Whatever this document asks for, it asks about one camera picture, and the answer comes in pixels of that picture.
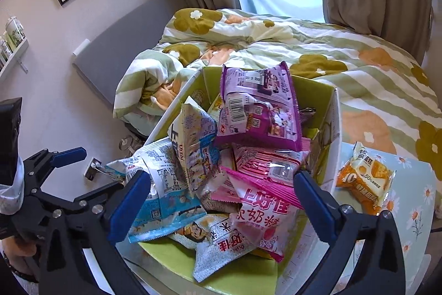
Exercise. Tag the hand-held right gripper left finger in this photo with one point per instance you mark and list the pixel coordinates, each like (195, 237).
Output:
(131, 208)

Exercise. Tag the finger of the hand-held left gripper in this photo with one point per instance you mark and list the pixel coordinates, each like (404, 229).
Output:
(69, 204)
(70, 155)

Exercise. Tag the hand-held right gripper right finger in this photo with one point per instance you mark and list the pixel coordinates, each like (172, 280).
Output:
(317, 208)

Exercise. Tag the blue white snack bag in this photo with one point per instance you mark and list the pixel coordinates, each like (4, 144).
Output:
(159, 184)

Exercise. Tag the small orange snack packet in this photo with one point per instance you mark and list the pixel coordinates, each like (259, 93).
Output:
(366, 181)

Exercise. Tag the magenta pink snack bag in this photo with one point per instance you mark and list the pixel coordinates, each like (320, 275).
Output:
(262, 222)

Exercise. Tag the yellow blue snack bag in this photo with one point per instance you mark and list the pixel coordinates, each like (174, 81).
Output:
(193, 143)

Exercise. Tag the grey green chips bag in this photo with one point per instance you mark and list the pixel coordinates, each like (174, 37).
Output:
(214, 253)

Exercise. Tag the purple snack bag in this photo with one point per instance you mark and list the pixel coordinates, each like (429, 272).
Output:
(262, 115)

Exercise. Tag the green white cardboard box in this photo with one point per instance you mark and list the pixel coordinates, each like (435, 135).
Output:
(310, 89)

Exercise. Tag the person's left hand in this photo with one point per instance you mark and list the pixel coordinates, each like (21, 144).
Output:
(20, 251)

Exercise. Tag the clear glass jar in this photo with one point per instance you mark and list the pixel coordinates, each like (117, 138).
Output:
(133, 144)

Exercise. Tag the white green ceramic jar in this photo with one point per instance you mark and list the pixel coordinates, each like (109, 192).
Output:
(14, 32)

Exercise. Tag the grey padded headboard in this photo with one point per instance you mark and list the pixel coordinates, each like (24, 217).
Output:
(121, 49)

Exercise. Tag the green floral blanket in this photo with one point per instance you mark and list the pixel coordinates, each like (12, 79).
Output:
(276, 35)

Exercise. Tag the white wall plug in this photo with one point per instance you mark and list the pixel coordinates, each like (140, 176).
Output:
(92, 169)

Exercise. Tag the white wall shelf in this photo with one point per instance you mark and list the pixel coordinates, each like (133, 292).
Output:
(13, 58)

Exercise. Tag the white wall switch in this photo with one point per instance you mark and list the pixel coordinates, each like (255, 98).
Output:
(81, 48)

